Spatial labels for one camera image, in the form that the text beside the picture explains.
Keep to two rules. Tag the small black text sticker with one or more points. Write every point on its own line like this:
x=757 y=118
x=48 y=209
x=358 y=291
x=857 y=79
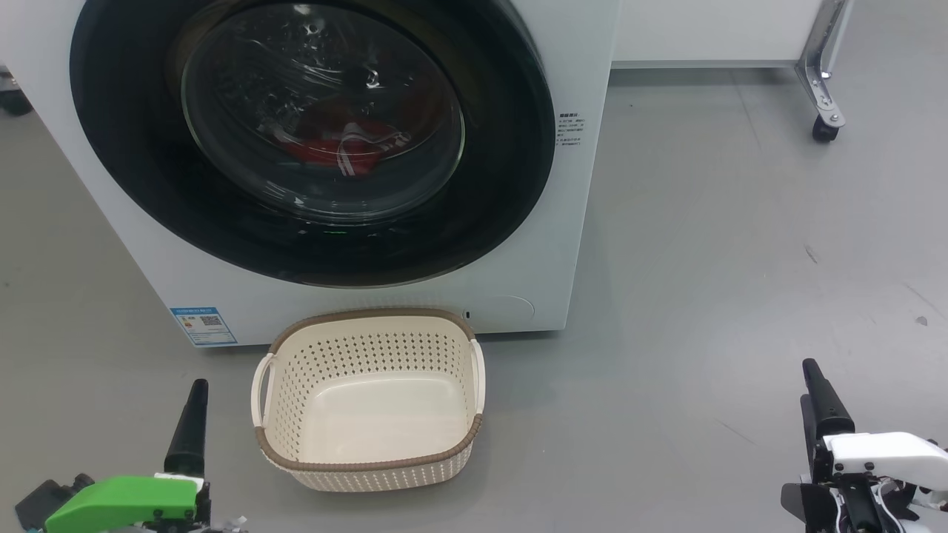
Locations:
x=570 y=129

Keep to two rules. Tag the red garment with white stripes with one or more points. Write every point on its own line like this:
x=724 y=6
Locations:
x=311 y=152

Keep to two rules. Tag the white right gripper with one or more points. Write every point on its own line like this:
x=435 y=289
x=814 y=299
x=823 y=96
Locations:
x=889 y=455

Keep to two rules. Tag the round white filter cover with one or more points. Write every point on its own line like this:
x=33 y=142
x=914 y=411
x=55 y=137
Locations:
x=507 y=309

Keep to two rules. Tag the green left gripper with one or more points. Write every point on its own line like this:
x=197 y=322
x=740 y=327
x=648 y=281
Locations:
x=126 y=500

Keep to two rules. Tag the black caster wheel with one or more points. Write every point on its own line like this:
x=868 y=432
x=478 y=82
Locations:
x=15 y=100

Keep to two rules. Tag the white front-load washing machine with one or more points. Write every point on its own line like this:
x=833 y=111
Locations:
x=148 y=281

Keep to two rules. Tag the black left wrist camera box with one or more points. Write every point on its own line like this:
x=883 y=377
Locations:
x=44 y=503

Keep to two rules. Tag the cream perforated laundry basket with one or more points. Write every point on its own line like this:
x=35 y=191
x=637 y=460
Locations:
x=370 y=414

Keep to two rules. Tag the black glass washer door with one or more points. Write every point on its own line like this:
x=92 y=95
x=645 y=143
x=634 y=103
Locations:
x=118 y=148

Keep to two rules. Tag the metal leg with caster wheel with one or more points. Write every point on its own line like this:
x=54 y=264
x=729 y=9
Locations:
x=818 y=74

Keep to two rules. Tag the white cabinet panel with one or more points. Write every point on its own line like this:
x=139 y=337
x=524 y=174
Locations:
x=703 y=29

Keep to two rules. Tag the blue energy label sticker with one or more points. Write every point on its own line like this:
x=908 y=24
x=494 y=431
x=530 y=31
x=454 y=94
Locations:
x=204 y=326

